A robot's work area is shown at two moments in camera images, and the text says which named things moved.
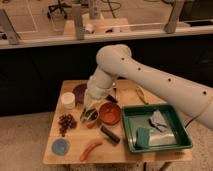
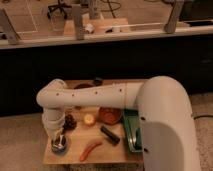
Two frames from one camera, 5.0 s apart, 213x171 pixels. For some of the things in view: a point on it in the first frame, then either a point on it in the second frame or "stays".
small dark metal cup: (89, 115) → (59, 144)
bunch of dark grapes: (66, 122) stays
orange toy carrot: (88, 149) stays
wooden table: (68, 140) stays
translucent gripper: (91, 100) → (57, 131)
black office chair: (52, 9) stays
